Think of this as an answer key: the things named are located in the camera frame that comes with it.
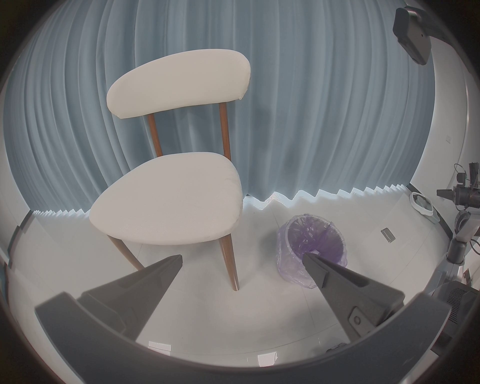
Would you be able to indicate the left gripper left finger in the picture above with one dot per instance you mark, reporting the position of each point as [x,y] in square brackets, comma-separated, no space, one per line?
[127,300]

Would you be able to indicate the purple plastic bag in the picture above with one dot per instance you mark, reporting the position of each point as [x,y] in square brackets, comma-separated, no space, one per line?
[315,232]

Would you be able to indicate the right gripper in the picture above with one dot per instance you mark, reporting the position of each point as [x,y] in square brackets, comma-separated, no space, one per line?
[467,197]

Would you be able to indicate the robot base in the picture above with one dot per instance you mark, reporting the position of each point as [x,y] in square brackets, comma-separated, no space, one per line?
[455,303]

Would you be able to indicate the white trash bin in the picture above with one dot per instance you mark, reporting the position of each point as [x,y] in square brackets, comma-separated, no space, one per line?
[289,240]

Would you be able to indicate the white oval tray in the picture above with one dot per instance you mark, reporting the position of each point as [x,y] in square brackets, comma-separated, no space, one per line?
[423,205]

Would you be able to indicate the white cushioned wooden chair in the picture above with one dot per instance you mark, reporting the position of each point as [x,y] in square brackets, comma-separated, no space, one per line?
[168,195]

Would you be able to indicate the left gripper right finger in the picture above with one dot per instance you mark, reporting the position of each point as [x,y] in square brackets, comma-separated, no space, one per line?
[360,303]

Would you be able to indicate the pale blue curtain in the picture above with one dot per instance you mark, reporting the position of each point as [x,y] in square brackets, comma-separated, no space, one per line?
[318,112]

